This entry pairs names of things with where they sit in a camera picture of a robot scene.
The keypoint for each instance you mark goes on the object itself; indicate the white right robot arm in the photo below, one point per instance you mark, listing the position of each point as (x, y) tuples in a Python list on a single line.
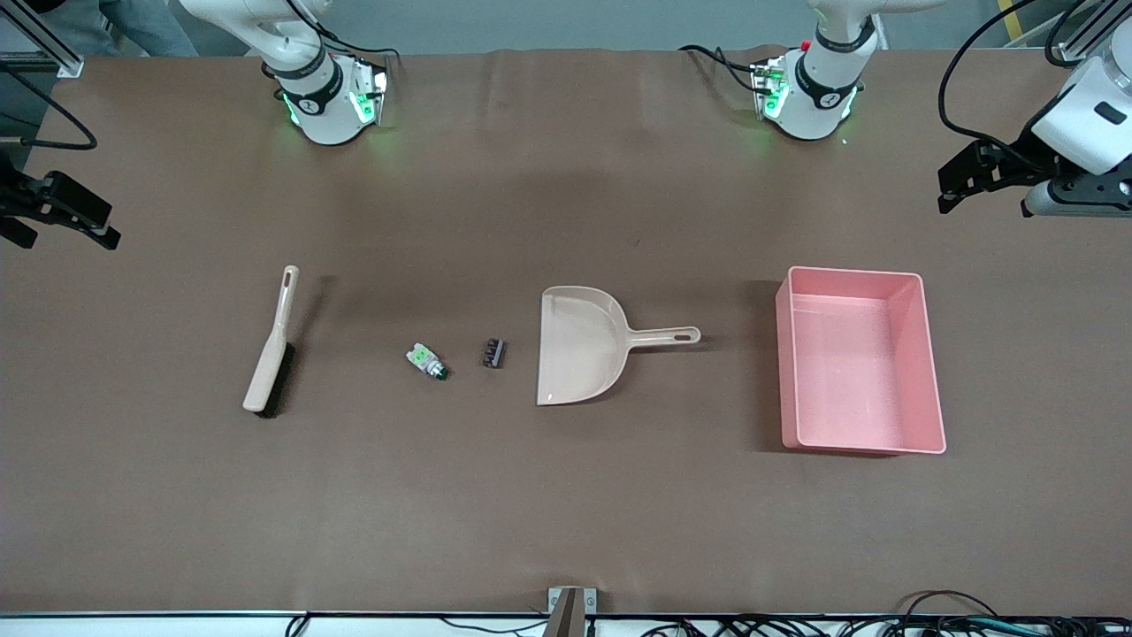
[(327, 115)]

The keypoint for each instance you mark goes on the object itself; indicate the person in blue jeans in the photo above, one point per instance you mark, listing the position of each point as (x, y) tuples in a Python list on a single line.
[(146, 25)]

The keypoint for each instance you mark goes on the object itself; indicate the pink plastic bin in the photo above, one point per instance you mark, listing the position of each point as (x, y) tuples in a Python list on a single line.
[(853, 372)]

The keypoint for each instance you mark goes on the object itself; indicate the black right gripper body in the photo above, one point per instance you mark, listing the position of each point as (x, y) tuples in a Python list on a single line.
[(19, 196)]

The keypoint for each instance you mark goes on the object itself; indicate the black cylindrical capacitor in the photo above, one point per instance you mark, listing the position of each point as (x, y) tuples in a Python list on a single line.
[(493, 353)]

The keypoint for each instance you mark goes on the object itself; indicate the green push button switch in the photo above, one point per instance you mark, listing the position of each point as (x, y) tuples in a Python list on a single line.
[(424, 360)]

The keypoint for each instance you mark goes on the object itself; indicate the aluminium frame profile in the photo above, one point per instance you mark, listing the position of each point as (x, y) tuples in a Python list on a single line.
[(1092, 26), (44, 49)]

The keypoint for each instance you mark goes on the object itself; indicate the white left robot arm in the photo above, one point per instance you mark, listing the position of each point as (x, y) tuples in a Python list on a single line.
[(818, 102)]

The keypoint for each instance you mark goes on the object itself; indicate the white translucent plastic cylinder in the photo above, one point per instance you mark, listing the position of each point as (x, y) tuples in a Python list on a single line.
[(268, 367)]

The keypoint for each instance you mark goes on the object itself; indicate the grey metal bracket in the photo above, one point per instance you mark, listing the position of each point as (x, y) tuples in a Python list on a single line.
[(570, 610)]

